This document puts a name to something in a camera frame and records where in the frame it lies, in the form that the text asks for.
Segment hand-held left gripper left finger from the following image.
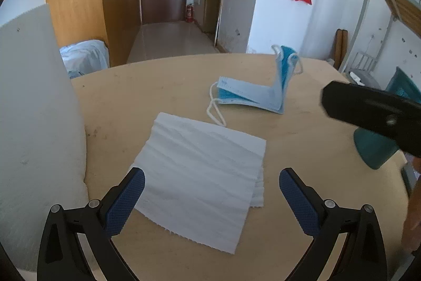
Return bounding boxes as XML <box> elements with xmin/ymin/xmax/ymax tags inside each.
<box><xmin>37</xmin><ymin>167</ymin><xmax>146</xmax><ymax>281</ymax></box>

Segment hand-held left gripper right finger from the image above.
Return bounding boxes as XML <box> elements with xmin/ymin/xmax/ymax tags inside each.
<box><xmin>279</xmin><ymin>168</ymin><xmax>389</xmax><ymax>281</ymax></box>

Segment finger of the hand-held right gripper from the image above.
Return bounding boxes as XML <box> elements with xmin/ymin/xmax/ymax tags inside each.
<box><xmin>321</xmin><ymin>80</ymin><xmax>421</xmax><ymax>157</ymax></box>

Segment white paper towel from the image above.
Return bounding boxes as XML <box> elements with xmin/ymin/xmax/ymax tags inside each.
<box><xmin>129</xmin><ymin>112</ymin><xmax>267</xmax><ymax>255</ymax></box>

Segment blue face mask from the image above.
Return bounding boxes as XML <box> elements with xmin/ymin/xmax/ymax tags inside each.
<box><xmin>207</xmin><ymin>45</ymin><xmax>303</xmax><ymax>128</ymax></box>

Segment white foam box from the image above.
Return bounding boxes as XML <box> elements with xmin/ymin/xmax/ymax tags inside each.
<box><xmin>0</xmin><ymin>3</ymin><xmax>89</xmax><ymax>272</ymax></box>

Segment person's right hand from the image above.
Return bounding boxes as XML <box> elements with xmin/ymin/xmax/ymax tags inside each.
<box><xmin>402</xmin><ymin>159</ymin><xmax>421</xmax><ymax>256</ymax></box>

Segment grey metal chair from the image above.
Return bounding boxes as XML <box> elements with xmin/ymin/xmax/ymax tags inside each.
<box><xmin>348</xmin><ymin>52</ymin><xmax>383</xmax><ymax>89</ymax></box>

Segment teal plastic chair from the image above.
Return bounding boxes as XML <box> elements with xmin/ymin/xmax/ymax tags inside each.
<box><xmin>353</xmin><ymin>66</ymin><xmax>421</xmax><ymax>170</ymax></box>

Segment leaning wooden planks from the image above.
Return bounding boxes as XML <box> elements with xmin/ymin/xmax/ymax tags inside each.
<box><xmin>332</xmin><ymin>29</ymin><xmax>350</xmax><ymax>71</ymax></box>

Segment metal bunk bed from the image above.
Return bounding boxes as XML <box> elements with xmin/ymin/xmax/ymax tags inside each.
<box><xmin>342</xmin><ymin>0</ymin><xmax>421</xmax><ymax>78</ymax></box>

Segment white plastic bag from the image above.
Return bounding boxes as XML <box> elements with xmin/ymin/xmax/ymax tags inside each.
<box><xmin>59</xmin><ymin>40</ymin><xmax>110</xmax><ymax>79</ymax></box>

